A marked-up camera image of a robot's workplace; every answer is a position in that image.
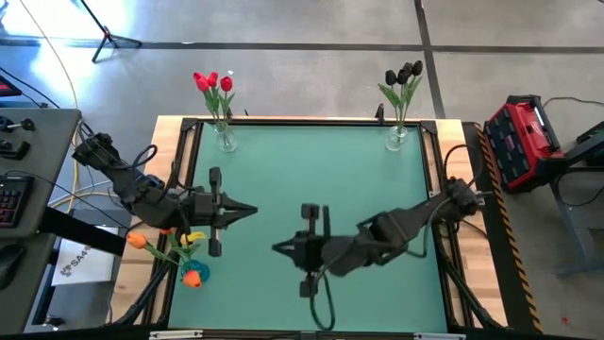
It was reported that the white bracket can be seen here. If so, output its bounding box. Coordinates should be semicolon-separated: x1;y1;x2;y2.
149;329;204;340
413;331;466;340

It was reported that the black table frame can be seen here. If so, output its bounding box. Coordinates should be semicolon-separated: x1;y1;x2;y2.
159;116;457;334

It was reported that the faceted clear glass vase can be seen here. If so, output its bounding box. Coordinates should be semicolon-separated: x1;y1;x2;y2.
384;125;410;152

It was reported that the yellow cable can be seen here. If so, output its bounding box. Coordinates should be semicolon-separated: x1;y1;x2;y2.
18;0;117;214

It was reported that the black keyboard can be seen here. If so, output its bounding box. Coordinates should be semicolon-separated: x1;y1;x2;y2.
0;175;35;230

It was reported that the black diagonal bar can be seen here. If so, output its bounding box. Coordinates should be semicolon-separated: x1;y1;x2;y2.
37;207;126;256

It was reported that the red artificial tulip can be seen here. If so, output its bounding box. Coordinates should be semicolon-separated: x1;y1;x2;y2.
192;71;230;138
207;70;230;138
217;75;236;138

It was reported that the white paper sign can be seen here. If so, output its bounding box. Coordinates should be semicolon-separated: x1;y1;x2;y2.
50;226;125;287

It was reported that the dark screen with red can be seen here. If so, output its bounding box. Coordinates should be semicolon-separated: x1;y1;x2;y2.
0;75;23;98

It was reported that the black yellow hazard strip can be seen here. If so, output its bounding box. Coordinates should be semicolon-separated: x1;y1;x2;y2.
474;123;544;334

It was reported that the black artificial tulip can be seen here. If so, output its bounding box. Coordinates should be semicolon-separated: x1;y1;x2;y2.
377;69;407;138
398;59;425;138
395;60;412;138

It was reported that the grey blue cart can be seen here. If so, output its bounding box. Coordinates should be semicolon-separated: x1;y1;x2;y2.
549;120;604;278

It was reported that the dark green cable loop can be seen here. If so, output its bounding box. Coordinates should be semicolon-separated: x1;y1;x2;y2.
309;271;337;332

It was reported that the black computer mouse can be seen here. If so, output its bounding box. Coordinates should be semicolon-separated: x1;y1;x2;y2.
0;243;25;290

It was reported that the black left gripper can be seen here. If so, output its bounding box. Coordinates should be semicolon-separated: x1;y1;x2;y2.
187;166;259;258

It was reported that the round clear glass vase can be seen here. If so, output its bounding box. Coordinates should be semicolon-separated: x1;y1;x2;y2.
215;121;238;154

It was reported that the grey side desk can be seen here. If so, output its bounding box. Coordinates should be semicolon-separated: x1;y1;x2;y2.
0;107;82;336

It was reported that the black knob clamp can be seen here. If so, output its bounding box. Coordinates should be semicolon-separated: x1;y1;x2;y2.
0;115;37;133

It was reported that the small teal vase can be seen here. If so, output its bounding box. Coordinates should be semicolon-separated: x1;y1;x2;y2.
180;259;211;284

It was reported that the red black tool case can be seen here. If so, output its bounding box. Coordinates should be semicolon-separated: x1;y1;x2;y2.
483;93;567;194

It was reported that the black floor cable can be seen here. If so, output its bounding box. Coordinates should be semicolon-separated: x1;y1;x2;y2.
0;67;61;109
542;95;604;108

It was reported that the green table mat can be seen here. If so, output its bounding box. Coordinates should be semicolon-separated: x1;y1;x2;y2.
168;123;448;333

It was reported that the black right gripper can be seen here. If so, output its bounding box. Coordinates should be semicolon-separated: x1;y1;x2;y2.
272;203;334;298

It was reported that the black tripod stand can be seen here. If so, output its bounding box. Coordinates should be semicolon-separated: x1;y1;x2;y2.
77;0;143;64

